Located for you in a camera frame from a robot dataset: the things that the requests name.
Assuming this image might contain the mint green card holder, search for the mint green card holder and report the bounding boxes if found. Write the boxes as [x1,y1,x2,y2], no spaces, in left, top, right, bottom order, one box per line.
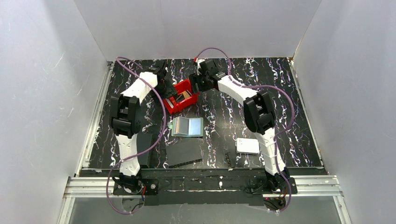
[168,117,204,137]

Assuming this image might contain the black rectangular block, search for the black rectangular block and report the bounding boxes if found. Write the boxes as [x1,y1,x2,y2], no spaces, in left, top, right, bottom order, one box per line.
[138,133,154,168]

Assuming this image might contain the red plastic bin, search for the red plastic bin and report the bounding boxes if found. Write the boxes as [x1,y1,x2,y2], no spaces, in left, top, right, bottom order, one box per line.
[163,79,199,115]

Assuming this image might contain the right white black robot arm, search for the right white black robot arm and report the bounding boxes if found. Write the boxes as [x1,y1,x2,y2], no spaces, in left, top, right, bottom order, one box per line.
[189,58,291,190]

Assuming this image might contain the small black comb strip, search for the small black comb strip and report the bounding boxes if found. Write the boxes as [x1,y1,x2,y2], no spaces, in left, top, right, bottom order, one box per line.
[225,153,233,170]

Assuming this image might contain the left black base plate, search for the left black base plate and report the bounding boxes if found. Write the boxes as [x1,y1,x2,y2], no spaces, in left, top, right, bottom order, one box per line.
[113,179,159,196]

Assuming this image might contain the white flat box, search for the white flat box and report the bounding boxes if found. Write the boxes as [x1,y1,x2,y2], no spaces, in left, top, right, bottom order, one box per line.
[236,138,260,155]

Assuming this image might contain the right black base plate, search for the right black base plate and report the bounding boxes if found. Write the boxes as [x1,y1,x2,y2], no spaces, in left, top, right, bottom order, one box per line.
[244,177,298,196]

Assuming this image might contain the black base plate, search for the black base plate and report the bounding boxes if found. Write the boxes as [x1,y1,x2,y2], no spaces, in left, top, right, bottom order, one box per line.
[113,179,159,196]
[244,177,298,196]

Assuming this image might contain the black flat plate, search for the black flat plate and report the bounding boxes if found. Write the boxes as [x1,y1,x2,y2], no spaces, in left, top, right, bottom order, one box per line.
[165,138,202,168]

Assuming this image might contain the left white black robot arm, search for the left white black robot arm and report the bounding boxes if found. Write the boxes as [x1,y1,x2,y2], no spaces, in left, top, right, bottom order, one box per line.
[109,61,176,194]

